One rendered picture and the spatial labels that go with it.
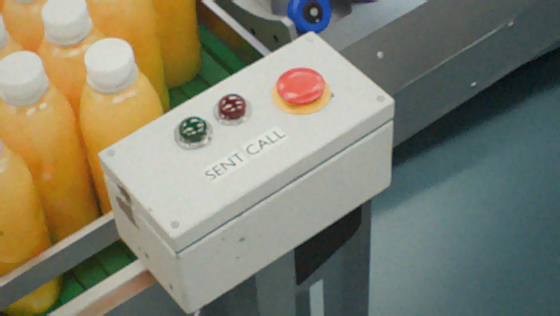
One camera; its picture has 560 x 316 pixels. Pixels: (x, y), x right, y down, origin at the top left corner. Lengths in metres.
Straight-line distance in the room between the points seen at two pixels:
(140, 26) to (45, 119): 0.15
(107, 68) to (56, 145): 0.08
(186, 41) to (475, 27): 0.35
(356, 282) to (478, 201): 0.68
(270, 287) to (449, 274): 1.15
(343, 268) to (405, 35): 0.41
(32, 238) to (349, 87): 0.28
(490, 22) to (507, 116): 1.07
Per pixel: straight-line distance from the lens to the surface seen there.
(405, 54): 1.23
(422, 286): 2.08
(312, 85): 0.85
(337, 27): 1.16
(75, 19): 0.94
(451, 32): 1.27
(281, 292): 0.99
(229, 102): 0.84
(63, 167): 0.95
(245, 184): 0.81
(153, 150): 0.83
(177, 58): 1.13
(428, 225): 2.17
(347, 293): 1.57
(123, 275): 1.02
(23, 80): 0.90
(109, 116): 0.91
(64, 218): 1.00
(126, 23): 1.01
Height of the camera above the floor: 1.72
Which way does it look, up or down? 49 degrees down
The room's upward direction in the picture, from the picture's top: 4 degrees counter-clockwise
